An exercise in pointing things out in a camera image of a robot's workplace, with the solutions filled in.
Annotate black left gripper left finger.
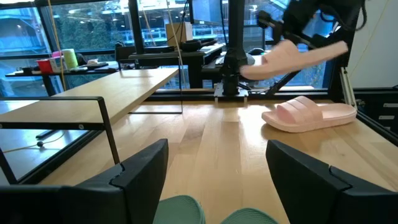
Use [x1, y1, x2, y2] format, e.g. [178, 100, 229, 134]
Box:
[0, 138, 169, 224]

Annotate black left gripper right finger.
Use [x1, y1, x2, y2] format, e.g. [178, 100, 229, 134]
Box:
[266, 139, 398, 224]

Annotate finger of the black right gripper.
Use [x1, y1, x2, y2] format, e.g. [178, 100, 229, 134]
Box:
[257, 10, 284, 35]
[281, 30, 315, 49]

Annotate pink slide sandal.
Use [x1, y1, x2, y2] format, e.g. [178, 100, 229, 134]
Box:
[239, 39, 349, 81]
[261, 95, 358, 134]

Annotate green slide sandal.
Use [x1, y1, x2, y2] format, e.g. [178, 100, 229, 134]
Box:
[220, 207, 279, 224]
[152, 195, 206, 224]

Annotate computer monitor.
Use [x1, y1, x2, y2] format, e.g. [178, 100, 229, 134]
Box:
[189, 0, 231, 26]

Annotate black headphones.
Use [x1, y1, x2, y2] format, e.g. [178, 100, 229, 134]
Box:
[182, 39, 218, 52]

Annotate black office desk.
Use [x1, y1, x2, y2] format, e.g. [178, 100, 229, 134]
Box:
[129, 43, 225, 90]

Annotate cardboard box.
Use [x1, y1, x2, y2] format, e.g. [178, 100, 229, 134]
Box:
[165, 22, 193, 47]

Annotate low black side table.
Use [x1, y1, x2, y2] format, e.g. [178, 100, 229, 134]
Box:
[4, 61, 121, 97]

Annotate green yellow bottle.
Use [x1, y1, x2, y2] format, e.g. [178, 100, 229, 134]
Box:
[62, 49, 79, 70]

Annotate small white box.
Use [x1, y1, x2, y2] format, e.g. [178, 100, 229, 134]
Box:
[49, 57, 65, 73]

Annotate red cup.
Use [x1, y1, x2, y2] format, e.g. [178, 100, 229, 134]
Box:
[36, 58, 53, 74]

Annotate black aluminium table frame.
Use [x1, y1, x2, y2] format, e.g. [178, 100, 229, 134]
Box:
[18, 67, 398, 184]

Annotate hanging white cable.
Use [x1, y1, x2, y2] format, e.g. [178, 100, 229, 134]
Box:
[165, 0, 187, 85]

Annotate wooden shelf with black frame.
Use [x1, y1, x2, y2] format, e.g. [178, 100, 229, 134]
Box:
[0, 55, 184, 185]

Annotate hanging yellow cable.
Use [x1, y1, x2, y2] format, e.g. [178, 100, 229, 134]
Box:
[47, 0, 67, 91]

